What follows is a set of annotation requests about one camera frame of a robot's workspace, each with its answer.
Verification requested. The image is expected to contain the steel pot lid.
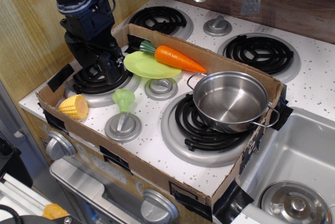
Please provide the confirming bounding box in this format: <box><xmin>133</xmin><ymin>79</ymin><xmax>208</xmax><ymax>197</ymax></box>
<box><xmin>258</xmin><ymin>181</ymin><xmax>333</xmax><ymax>223</ymax></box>

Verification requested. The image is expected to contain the stainless steel sink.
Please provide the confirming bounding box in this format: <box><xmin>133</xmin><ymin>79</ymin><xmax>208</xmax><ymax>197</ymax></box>
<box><xmin>213</xmin><ymin>108</ymin><xmax>334</xmax><ymax>223</ymax></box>

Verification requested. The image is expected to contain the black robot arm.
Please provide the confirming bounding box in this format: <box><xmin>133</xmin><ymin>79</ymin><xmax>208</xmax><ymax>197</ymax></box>
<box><xmin>56</xmin><ymin>0</ymin><xmax>125</xmax><ymax>84</ymax></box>

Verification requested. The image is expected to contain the back right black burner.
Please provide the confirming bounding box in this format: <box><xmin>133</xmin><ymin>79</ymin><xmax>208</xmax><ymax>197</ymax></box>
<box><xmin>222</xmin><ymin>35</ymin><xmax>294</xmax><ymax>74</ymax></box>

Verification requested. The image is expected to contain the stainless steel pot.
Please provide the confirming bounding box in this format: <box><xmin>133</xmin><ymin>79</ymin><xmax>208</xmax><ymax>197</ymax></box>
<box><xmin>187</xmin><ymin>71</ymin><xmax>280</xmax><ymax>133</ymax></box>

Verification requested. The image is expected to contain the silver oven knob right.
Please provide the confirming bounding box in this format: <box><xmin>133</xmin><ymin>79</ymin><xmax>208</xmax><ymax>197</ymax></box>
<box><xmin>141</xmin><ymin>189</ymin><xmax>179</xmax><ymax>224</ymax></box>

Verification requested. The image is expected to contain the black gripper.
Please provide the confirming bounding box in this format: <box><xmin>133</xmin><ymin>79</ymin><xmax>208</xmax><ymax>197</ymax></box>
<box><xmin>60</xmin><ymin>0</ymin><xmax>124</xmax><ymax>84</ymax></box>

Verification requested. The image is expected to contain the silver stovetop knob middle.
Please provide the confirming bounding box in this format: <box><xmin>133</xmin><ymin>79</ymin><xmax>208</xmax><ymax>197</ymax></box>
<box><xmin>144</xmin><ymin>78</ymin><xmax>178</xmax><ymax>101</ymax></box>

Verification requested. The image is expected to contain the light green plastic plate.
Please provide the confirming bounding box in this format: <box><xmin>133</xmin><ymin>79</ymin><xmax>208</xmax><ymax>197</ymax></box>
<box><xmin>124</xmin><ymin>51</ymin><xmax>182</xmax><ymax>79</ymax></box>

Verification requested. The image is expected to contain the brown cardboard fence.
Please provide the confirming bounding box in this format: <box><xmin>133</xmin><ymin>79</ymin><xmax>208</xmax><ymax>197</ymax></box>
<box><xmin>36</xmin><ymin>23</ymin><xmax>294</xmax><ymax>222</ymax></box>

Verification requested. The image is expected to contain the silver oven door handle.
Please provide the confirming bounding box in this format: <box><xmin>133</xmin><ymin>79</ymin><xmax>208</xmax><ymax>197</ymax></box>
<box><xmin>50</xmin><ymin>159</ymin><xmax>138</xmax><ymax>223</ymax></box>

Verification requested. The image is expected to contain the front right black burner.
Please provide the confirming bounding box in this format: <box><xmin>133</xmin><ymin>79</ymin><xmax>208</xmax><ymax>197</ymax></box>
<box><xmin>175</xmin><ymin>94</ymin><xmax>249</xmax><ymax>151</ymax></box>

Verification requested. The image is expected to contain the silver stovetop knob back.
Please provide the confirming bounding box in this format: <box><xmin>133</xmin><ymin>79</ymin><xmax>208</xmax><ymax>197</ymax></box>
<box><xmin>203</xmin><ymin>15</ymin><xmax>232</xmax><ymax>37</ymax></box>

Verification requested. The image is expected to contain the orange toy carrot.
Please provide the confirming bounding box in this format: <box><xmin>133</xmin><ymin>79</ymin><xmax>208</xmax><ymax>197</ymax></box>
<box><xmin>139</xmin><ymin>40</ymin><xmax>207</xmax><ymax>73</ymax></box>

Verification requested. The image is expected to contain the green toy broccoli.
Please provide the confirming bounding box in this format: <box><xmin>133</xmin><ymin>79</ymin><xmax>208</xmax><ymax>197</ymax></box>
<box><xmin>112</xmin><ymin>89</ymin><xmax>135</xmax><ymax>114</ymax></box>

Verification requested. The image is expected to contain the front left black burner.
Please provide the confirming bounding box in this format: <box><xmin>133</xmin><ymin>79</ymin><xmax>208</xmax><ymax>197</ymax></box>
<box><xmin>71</xmin><ymin>63</ymin><xmax>133</xmax><ymax>95</ymax></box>

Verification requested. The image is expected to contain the black cable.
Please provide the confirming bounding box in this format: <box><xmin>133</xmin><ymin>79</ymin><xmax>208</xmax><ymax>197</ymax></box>
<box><xmin>0</xmin><ymin>204</ymin><xmax>23</xmax><ymax>224</ymax></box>

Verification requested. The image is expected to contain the yellow toy corn cob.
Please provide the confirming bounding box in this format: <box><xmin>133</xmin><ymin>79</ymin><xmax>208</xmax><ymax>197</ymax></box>
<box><xmin>58</xmin><ymin>95</ymin><xmax>88</xmax><ymax>119</ymax></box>

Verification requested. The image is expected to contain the silver stovetop knob front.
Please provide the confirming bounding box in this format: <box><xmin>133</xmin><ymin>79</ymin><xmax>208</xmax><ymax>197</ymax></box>
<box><xmin>105</xmin><ymin>113</ymin><xmax>142</xmax><ymax>143</ymax></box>

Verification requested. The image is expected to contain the silver oven knob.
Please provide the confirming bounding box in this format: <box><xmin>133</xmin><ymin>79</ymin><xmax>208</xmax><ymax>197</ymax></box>
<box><xmin>46</xmin><ymin>130</ymin><xmax>77</xmax><ymax>161</ymax></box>
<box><xmin>141</xmin><ymin>189</ymin><xmax>179</xmax><ymax>224</ymax></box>

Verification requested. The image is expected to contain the silver oven knob left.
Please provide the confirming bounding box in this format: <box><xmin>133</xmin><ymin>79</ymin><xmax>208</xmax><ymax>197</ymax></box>
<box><xmin>46</xmin><ymin>130</ymin><xmax>77</xmax><ymax>161</ymax></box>

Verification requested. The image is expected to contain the silver stovetop knob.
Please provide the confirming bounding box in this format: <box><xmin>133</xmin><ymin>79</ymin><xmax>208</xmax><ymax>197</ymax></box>
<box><xmin>105</xmin><ymin>113</ymin><xmax>142</xmax><ymax>143</ymax></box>
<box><xmin>203</xmin><ymin>15</ymin><xmax>232</xmax><ymax>37</ymax></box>
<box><xmin>144</xmin><ymin>78</ymin><xmax>178</xmax><ymax>101</ymax></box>

